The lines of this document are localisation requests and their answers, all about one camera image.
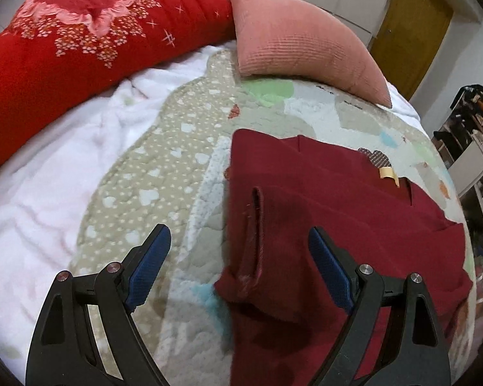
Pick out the pink ribbed pillow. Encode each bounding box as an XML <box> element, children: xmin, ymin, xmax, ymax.
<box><xmin>225</xmin><ymin>0</ymin><xmax>392</xmax><ymax>108</ymax></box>

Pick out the dark red sweater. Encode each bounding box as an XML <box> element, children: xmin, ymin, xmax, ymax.
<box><xmin>214</xmin><ymin>129</ymin><xmax>473</xmax><ymax>386</ymax></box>

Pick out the wooden door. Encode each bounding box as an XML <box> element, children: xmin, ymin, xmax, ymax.
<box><xmin>369</xmin><ymin>0</ymin><xmax>455</xmax><ymax>101</ymax></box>

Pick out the red floral comforter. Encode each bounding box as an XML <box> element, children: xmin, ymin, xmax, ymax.
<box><xmin>0</xmin><ymin>0</ymin><xmax>236</xmax><ymax>186</ymax></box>

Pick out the white fleece blanket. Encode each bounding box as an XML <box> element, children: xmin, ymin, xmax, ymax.
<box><xmin>0</xmin><ymin>40</ymin><xmax>421</xmax><ymax>374</ymax></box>

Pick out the rack with clothes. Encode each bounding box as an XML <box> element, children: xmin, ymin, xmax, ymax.
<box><xmin>432</xmin><ymin>84</ymin><xmax>483</xmax><ymax>161</ymax></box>

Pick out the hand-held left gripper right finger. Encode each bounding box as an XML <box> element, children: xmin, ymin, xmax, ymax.
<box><xmin>308</xmin><ymin>226</ymin><xmax>451</xmax><ymax>386</ymax></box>

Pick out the white shelf unit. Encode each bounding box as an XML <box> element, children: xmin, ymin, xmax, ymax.
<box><xmin>447</xmin><ymin>124</ymin><xmax>483</xmax><ymax>230</ymax></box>

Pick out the heart patchwork quilt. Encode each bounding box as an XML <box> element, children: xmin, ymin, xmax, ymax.
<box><xmin>26</xmin><ymin>50</ymin><xmax>478</xmax><ymax>386</ymax></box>

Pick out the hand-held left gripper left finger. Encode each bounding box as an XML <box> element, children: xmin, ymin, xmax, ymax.
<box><xmin>25</xmin><ymin>224</ymin><xmax>172</xmax><ymax>386</ymax></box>

